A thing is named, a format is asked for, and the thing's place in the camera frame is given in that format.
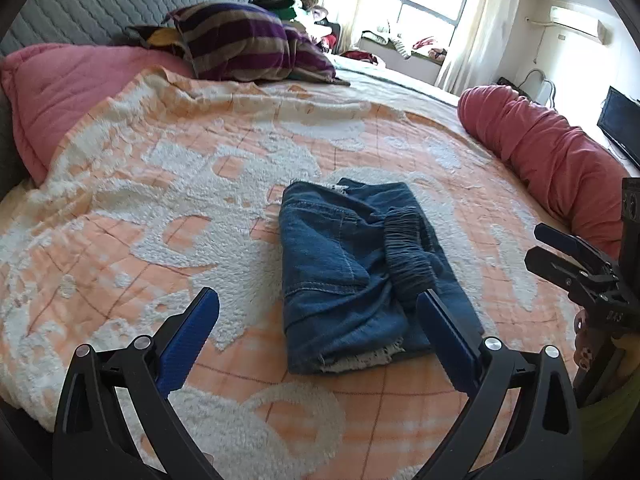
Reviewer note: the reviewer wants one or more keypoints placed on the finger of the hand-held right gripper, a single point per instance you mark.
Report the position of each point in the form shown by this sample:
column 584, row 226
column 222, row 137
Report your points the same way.
column 555, row 267
column 570, row 242

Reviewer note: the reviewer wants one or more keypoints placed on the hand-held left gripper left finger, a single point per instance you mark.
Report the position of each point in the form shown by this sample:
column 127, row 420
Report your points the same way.
column 190, row 340

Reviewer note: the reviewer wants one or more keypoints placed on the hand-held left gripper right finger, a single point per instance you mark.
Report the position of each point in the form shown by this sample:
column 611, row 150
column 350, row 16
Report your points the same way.
column 450, row 340

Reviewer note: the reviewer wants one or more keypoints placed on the blue denim jeans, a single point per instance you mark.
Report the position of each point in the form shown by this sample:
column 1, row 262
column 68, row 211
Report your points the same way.
column 325, row 260

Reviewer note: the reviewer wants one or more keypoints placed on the person's right forearm green sleeve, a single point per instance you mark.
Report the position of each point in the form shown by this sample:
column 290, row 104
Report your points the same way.
column 610, row 425

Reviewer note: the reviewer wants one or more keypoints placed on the person's right hand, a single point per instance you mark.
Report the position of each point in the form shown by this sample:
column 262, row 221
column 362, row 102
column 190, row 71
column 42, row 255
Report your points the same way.
column 582, row 347

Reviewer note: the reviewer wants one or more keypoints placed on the red rolled duvet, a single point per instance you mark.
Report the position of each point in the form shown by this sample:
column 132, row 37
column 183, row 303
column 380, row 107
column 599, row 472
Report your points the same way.
column 550, row 150

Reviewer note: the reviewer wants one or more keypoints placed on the black flat television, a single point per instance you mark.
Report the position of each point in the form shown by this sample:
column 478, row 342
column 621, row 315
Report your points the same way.
column 620, row 120

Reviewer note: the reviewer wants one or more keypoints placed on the orange white printed blanket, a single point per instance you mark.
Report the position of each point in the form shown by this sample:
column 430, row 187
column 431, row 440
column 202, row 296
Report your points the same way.
column 150, row 210

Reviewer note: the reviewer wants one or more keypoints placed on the white air conditioner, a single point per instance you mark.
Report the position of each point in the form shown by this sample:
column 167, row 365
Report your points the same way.
column 575, row 22

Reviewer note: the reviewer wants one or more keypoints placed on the cream curtain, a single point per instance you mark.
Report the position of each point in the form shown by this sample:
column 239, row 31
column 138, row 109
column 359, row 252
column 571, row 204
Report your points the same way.
column 480, row 25

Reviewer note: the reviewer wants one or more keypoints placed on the white bed sheet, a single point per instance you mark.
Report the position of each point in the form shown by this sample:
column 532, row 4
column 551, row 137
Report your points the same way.
column 395, row 77

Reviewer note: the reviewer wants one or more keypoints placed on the heap of mixed cloths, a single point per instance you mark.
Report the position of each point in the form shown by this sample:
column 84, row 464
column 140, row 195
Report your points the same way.
column 400, row 42

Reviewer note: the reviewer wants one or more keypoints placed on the pink quilted pillow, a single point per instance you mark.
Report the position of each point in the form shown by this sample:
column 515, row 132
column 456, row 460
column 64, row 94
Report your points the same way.
column 60, row 90

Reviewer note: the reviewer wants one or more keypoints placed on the purple striped pillow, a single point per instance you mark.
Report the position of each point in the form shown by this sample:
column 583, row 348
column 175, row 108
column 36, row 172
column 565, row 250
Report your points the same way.
column 240, row 40

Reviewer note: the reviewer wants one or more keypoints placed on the pile of folded clothes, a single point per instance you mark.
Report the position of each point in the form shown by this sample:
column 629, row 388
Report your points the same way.
column 305, row 17

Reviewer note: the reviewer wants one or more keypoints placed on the grey quilted headboard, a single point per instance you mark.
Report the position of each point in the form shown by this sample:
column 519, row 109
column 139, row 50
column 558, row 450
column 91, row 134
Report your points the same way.
column 100, row 5

